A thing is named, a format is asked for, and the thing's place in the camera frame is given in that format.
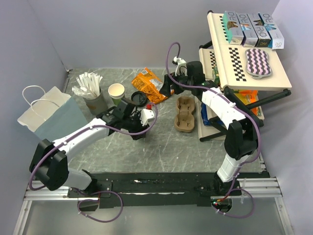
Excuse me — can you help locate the brown cardboard cup carrier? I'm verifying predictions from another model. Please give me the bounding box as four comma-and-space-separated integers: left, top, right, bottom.
174, 96, 195, 133

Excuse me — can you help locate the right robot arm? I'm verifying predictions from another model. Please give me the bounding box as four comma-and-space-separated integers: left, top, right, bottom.
160, 56, 261, 195

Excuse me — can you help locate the white blue box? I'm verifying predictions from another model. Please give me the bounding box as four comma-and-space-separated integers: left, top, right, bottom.
258, 12, 285, 50

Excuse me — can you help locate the beige black shelf rack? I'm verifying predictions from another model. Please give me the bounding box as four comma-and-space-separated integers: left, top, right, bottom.
197, 9, 293, 142

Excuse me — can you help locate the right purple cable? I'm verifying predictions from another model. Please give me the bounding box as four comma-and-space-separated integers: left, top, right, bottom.
166, 42, 262, 218

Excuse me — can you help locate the silver blue box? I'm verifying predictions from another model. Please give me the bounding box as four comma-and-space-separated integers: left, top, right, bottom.
236, 13, 258, 47

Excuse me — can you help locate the white wrapped straws bundle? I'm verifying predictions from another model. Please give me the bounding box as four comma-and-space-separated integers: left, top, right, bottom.
72, 72, 103, 100

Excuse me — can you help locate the teal silver box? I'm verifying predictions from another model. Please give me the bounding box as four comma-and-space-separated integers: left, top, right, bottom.
223, 11, 244, 45

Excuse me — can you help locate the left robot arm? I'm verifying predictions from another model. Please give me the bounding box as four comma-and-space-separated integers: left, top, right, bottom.
28, 98, 158, 197

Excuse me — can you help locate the stack of black cup lids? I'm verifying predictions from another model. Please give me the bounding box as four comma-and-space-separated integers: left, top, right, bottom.
131, 91, 148, 108

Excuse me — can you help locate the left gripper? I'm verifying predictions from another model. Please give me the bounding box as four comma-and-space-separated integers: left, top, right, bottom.
122, 110, 150, 140

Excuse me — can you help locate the blue Doritos chip bag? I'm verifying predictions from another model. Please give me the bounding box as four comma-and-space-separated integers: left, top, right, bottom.
201, 103, 216, 126

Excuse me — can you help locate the stack of green paper cups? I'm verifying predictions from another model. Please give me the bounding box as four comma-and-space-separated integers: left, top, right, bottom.
108, 83, 125, 106

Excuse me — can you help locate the orange snack bag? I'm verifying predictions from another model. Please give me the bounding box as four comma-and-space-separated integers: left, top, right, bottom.
131, 67, 174, 104

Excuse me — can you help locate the orange chip bag on shelf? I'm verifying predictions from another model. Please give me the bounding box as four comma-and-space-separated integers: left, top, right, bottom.
236, 90, 261, 117

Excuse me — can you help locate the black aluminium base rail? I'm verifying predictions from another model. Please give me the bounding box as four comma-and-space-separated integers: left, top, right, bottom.
24, 171, 282, 209

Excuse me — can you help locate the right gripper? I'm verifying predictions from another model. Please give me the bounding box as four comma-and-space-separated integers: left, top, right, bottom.
159, 69, 194, 97

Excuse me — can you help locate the black silver box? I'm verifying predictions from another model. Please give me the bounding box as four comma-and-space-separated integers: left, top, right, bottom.
247, 13, 271, 47

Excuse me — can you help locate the blue white paper bag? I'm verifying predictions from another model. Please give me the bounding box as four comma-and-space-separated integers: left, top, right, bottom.
17, 85, 88, 141

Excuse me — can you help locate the pink black striped sponge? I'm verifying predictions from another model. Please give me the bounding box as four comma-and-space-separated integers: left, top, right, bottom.
245, 48, 272, 80

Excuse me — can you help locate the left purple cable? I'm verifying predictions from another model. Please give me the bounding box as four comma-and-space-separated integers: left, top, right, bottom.
28, 102, 159, 223

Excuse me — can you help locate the green small box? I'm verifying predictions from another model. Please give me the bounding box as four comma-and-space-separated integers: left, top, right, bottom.
212, 66, 220, 86

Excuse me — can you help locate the purple cable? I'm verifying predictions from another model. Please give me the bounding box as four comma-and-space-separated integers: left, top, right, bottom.
28, 102, 159, 223
166, 42, 262, 218

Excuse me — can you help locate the grey straw holder cup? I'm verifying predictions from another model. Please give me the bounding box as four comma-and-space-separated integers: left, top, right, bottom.
84, 90, 108, 116

